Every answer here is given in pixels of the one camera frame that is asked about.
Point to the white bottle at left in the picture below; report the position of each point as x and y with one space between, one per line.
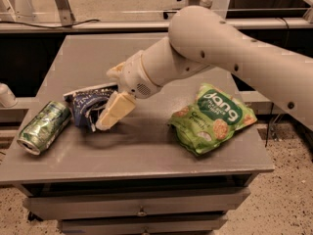
7 97

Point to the metal frame rail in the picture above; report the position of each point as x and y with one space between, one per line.
160 26

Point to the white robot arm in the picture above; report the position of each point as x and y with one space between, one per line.
198 38

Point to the grey lower drawer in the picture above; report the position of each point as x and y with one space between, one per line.
144 225

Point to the green dang chip bag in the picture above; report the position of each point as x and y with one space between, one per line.
210 120

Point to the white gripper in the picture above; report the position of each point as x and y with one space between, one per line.
134 74

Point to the grey upper drawer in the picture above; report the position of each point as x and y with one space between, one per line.
137 203

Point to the grey side shelf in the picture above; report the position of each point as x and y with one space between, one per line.
17 112

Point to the green soda can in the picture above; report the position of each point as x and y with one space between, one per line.
39 134

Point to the grey drawer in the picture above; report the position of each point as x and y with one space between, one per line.
144 225
137 203

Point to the blue chip bag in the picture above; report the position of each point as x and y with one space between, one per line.
87 103

